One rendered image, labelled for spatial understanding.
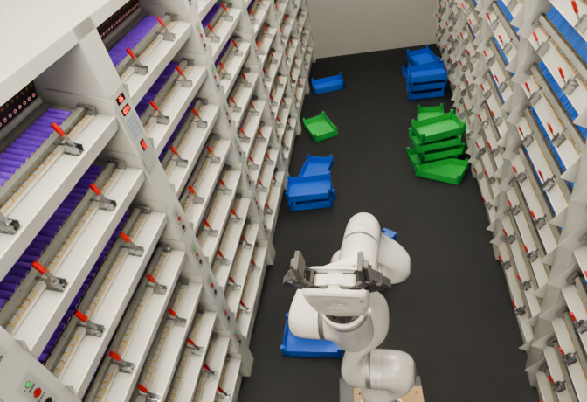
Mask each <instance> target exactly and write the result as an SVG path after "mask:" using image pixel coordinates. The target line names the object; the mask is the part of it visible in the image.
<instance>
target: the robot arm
mask: <svg viewBox="0 0 587 402"><path fill-rule="evenodd" d="M304 273H305V279H303V277H304ZM410 273H411V258H410V256H409V254H408V253H407V252H406V251H405V250H404V249H403V248H402V247H401V246H400V245H399V244H398V243H397V242H396V241H395V240H393V239H391V238H389V237H387V236H385V235H384V234H383V233H382V231H381V227H380V225H379V223H378V221H377V220H376V218H375V217H374V216H373V215H371V214H369V213H367V212H360V213H357V214H356V215H355V216H353V217H352V218H351V219H350V220H349V222H348V224H347V227H346V230H345V233H344V237H343V241H342V248H341V250H339V251H337V252H336V253H335V254H334V256H333V257H332V259H331V261H330V264H328V265H326V266H324V267H307V266H305V261H304V259H303V256H302V254H301V252H300V251H295V255H294V259H291V270H289V271H288V272H287V274H286V275H285V276H284V279H283V285H284V286H287V287H290V288H298V289H297V291H296V294H295V296H294V298H293V302H292V304H291V307H290V310H289V313H288V314H289V315H288V326H289V329H290V331H291V332H292V333H293V334H294V335H295V336H297V337H300V338H305V339H317V340H328V341H332V342H335V343H336V344H337V346H338V347H340V348H341V349H342V350H345V353H344V356H343V358H342V366H341V374H342V378H343V379H344V381H345V382H346V383H347V384H349V385H351V386H354V387H357V388H361V391H362V397H363V399H362V400H361V402H403V401H402V400H401V399H400V398H401V397H403V396H404V395H405V394H407V393H408V392H409V391H410V390H411V389H412V387H413V386H414V384H415V382H416V376H417V368H416V364H415V362H414V360H413V359H412V357H411V356H410V355H409V354H407V353H405V352H403V351H400V350H384V349H375V348H376V347H377V346H378V345H380V344H381V343H382V342H383V340H384V339H385V337H386V336H387V334H388V330H389V308H388V304H387V301H386V300H385V298H384V297H383V296H382V295H381V294H380V293H379V292H377V291H380V290H385V289H389V288H391V284H395V283H399V282H402V281H405V280H406V279H407V278H408V277H409V275H410Z"/></svg>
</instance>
